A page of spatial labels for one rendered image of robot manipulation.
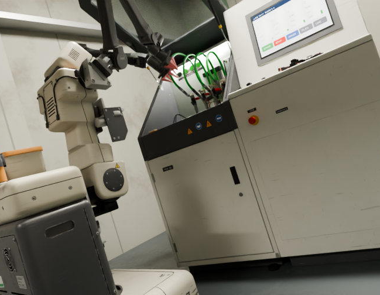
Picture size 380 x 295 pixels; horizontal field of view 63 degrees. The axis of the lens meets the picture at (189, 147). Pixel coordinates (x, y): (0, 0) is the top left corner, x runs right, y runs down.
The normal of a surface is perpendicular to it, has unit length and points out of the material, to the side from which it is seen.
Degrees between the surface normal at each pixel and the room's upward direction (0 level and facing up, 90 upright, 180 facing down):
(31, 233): 90
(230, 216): 90
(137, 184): 90
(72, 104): 90
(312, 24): 76
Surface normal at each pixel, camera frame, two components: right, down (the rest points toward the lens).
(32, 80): 0.70, -0.25
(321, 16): -0.58, -0.11
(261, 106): -0.52, 0.13
